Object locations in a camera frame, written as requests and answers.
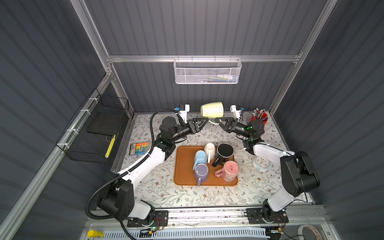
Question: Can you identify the black wire wall basket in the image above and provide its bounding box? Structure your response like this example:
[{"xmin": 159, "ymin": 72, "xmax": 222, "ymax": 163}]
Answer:
[{"xmin": 56, "ymin": 90, "xmax": 130, "ymax": 164}]

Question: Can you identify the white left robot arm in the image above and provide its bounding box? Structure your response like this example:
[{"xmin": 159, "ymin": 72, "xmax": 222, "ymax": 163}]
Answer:
[{"xmin": 85, "ymin": 111, "xmax": 209, "ymax": 224}]

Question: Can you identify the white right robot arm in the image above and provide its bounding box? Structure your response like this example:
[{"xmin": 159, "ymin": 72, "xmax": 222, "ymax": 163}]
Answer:
[{"xmin": 215, "ymin": 117, "xmax": 321, "ymax": 223}]

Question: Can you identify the light green mug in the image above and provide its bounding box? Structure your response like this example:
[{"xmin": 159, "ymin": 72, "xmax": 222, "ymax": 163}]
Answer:
[{"xmin": 201, "ymin": 102, "xmax": 224, "ymax": 119}]

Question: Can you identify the light blue mug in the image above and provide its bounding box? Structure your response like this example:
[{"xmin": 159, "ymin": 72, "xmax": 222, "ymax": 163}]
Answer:
[{"xmin": 193, "ymin": 150, "xmax": 207, "ymax": 170}]

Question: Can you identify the white mug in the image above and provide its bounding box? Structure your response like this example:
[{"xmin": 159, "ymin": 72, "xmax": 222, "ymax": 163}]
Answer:
[{"xmin": 204, "ymin": 143, "xmax": 216, "ymax": 164}]

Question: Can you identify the pink patterned mug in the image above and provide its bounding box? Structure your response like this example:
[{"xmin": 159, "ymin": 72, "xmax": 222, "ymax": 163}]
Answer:
[{"xmin": 215, "ymin": 161, "xmax": 240, "ymax": 183}]

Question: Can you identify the purple mug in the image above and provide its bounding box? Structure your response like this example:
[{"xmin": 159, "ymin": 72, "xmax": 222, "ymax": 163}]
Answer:
[{"xmin": 194, "ymin": 164, "xmax": 209, "ymax": 186}]

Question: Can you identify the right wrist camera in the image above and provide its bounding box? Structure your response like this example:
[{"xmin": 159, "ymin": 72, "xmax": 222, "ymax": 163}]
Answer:
[{"xmin": 230, "ymin": 105, "xmax": 244, "ymax": 120}]

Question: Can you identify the white wire mesh basket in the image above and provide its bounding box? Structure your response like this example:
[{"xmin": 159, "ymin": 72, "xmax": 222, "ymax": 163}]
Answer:
[{"xmin": 173, "ymin": 57, "xmax": 242, "ymax": 85}]

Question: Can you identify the tape roll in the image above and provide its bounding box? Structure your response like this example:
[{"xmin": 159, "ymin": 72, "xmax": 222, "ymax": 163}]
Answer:
[{"xmin": 298, "ymin": 225, "xmax": 323, "ymax": 240}]

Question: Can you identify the clear highlighter pen pack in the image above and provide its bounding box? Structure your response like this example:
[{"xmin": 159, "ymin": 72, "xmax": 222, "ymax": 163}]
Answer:
[{"xmin": 129, "ymin": 142, "xmax": 151, "ymax": 156}]

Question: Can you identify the red pen holder cup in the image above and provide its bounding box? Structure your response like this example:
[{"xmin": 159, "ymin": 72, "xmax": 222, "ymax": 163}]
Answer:
[{"xmin": 250, "ymin": 108, "xmax": 268, "ymax": 125}]

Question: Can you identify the black patterned mug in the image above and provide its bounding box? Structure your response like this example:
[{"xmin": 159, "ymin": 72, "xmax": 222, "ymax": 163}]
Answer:
[{"xmin": 212, "ymin": 143, "xmax": 234, "ymax": 167}]

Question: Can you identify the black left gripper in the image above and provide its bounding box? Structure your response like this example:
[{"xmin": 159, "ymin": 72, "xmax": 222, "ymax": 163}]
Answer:
[{"xmin": 169, "ymin": 117, "xmax": 207, "ymax": 145}]

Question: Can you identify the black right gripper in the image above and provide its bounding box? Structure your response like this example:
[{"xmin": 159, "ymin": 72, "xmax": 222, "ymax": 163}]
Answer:
[{"xmin": 215, "ymin": 119, "xmax": 251, "ymax": 141}]

